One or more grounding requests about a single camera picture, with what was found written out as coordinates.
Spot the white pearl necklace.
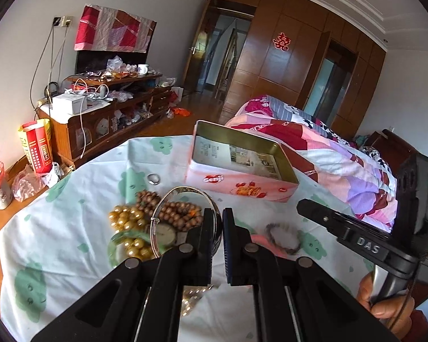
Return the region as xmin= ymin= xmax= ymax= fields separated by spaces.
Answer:
xmin=181 ymin=283 xmax=215 ymax=317

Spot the green jade bangle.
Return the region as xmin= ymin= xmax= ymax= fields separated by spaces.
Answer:
xmin=107 ymin=229 xmax=155 ymax=268

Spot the silver mesh wristwatch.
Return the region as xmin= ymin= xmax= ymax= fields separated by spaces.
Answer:
xmin=150 ymin=218 xmax=187 ymax=253

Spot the dark bead bracelet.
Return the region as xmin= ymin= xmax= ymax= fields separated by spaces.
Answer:
xmin=264 ymin=221 xmax=304 ymax=257

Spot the gold pearl bead necklace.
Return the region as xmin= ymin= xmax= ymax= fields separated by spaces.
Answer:
xmin=107 ymin=204 xmax=155 ymax=261

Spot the brown wooden bead bracelet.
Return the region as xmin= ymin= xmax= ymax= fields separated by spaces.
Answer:
xmin=135 ymin=189 xmax=204 ymax=233

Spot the pink metal tin box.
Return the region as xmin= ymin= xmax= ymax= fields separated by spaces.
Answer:
xmin=185 ymin=121 xmax=299 ymax=202

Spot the person's right hand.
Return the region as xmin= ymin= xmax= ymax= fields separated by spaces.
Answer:
xmin=356 ymin=272 xmax=414 ymax=340

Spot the pink patchwork quilt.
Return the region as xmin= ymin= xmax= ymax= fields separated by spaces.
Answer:
xmin=226 ymin=95 xmax=397 ymax=232

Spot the white green patterned tablecloth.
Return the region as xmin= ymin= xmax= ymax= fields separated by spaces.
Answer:
xmin=0 ymin=136 xmax=373 ymax=341

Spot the wooden headboard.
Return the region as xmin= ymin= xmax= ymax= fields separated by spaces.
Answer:
xmin=365 ymin=129 xmax=418 ymax=175

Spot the crumpled plastic bag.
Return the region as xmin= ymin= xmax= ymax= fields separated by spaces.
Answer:
xmin=11 ymin=164 xmax=45 ymax=202

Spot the orange item on floor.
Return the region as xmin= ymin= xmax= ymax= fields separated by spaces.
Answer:
xmin=171 ymin=107 xmax=191 ymax=117

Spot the wooden tv cabinet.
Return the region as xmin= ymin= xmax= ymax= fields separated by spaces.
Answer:
xmin=38 ymin=74 xmax=171 ymax=169

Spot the red yellow paper bag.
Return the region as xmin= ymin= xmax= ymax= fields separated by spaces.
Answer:
xmin=17 ymin=118 xmax=52 ymax=174

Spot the white box on cabinet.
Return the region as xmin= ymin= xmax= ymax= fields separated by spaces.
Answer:
xmin=52 ymin=92 xmax=87 ymax=115

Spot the wooden wardrobe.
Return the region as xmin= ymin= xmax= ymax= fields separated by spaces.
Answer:
xmin=197 ymin=0 xmax=386 ymax=139

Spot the red double happiness sticker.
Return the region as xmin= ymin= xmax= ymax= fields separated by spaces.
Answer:
xmin=273 ymin=32 xmax=291 ymax=52

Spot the black television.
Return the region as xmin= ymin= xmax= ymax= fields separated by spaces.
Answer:
xmin=75 ymin=50 xmax=148 ymax=74

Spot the red white cloth cover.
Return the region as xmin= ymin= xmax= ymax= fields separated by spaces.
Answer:
xmin=74 ymin=5 xmax=157 ymax=53

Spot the wall power socket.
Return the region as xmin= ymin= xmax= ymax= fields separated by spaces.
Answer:
xmin=52 ymin=15 xmax=72 ymax=27

